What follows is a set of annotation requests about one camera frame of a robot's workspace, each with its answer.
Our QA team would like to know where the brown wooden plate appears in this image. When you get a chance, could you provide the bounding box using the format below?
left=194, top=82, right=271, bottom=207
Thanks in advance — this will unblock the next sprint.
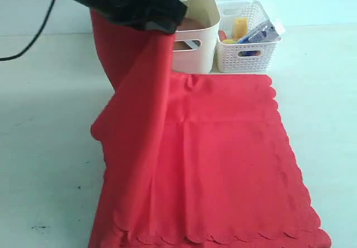
left=173, top=18, right=205, bottom=51

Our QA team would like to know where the steel table knife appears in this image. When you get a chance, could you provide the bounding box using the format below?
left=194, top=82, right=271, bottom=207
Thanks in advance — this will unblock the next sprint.
left=185, top=40, right=201, bottom=50

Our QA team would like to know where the blue white milk carton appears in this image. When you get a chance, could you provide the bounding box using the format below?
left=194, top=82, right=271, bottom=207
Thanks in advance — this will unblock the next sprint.
left=237, top=19, right=286, bottom=44

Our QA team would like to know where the red sausage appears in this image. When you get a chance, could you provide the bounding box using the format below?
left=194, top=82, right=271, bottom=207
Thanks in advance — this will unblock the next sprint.
left=218, top=30, right=227, bottom=41

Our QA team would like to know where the yellow lemon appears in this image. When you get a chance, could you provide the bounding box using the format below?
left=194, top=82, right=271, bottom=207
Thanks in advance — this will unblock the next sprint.
left=221, top=39, right=238, bottom=45

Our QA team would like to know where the yellow cheese wedge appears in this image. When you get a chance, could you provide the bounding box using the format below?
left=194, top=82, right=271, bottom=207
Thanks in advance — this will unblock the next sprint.
left=232, top=17, right=248, bottom=39

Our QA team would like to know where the red scalloped table cloth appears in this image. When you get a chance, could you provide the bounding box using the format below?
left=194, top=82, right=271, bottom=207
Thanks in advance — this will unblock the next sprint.
left=89, top=12, right=331, bottom=247

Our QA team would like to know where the cream plastic bin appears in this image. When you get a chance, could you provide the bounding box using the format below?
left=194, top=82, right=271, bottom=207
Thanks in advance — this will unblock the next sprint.
left=172, top=0, right=221, bottom=74

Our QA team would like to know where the white perforated plastic basket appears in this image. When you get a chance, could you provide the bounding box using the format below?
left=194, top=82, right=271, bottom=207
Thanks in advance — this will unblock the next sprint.
left=216, top=1, right=281, bottom=73

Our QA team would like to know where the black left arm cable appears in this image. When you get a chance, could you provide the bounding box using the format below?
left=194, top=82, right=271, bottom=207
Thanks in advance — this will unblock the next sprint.
left=0, top=0, right=59, bottom=62

